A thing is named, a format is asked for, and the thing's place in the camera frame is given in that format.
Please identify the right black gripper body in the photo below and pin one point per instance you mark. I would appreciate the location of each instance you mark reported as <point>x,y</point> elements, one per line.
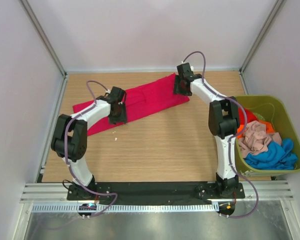
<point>181,89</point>

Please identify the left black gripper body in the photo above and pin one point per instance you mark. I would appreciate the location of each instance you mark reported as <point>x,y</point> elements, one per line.
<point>118,114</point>

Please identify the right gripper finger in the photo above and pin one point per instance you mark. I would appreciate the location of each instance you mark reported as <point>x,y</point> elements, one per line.
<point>176,85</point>
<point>186,93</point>

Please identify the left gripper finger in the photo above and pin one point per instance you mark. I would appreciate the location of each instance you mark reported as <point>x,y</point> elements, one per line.
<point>123,113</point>
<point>115,121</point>

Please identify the magenta red t shirt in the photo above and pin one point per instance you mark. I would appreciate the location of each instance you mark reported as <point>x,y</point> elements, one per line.
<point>141,101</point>

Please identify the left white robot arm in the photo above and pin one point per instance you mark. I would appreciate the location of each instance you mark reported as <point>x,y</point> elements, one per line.
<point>70,137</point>

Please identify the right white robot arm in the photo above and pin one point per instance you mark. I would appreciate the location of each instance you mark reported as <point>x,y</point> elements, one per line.
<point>223,123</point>

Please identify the orange t shirt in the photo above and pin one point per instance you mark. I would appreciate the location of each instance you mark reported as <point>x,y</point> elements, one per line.
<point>258,126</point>

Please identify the red t shirt in bin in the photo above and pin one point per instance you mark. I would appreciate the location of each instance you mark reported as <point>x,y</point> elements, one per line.
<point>249,115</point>

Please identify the beige pink t shirt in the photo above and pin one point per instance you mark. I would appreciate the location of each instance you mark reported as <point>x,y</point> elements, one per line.
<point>255,143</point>

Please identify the olive green plastic bin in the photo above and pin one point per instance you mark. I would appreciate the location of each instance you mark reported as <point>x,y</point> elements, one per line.
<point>272,110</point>

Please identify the blue t shirt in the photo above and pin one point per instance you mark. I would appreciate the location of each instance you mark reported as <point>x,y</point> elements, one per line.
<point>277,157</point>

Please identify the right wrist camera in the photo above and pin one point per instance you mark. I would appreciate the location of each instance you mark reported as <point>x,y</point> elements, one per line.
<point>184,70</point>

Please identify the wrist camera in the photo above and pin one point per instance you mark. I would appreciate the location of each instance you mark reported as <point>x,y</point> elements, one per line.
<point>116,95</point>
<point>184,70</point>

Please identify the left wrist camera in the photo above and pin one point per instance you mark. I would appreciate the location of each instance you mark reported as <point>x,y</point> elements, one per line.
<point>116,95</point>

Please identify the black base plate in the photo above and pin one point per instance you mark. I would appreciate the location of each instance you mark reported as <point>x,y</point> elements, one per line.
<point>155,192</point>

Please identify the white slotted cable duct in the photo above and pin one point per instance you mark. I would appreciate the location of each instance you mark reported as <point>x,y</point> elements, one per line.
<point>92,208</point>

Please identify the aluminium frame rail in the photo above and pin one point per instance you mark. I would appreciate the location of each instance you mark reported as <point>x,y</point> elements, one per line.
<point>268,190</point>

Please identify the right aluminium corner post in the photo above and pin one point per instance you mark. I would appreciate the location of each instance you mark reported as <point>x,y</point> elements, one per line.
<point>270,19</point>

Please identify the aluminium corner post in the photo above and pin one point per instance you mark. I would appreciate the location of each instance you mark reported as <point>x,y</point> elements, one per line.
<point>42,35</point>
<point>270,19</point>

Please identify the left aluminium corner post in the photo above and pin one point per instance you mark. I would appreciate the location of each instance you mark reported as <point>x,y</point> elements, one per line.
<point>42,35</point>

